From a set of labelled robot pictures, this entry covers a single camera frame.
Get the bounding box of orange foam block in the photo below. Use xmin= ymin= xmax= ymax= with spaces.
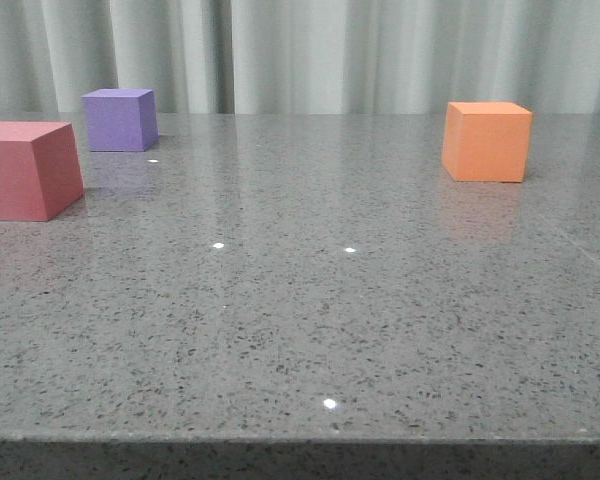
xmin=442 ymin=101 xmax=533 ymax=183

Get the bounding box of purple foam block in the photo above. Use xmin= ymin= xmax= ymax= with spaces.
xmin=82 ymin=88 xmax=159 ymax=152

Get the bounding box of pale green curtain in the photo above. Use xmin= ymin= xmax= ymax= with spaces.
xmin=0 ymin=1 xmax=600 ymax=114

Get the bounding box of red foam block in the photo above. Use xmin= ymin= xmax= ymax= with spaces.
xmin=0 ymin=121 xmax=84 ymax=221

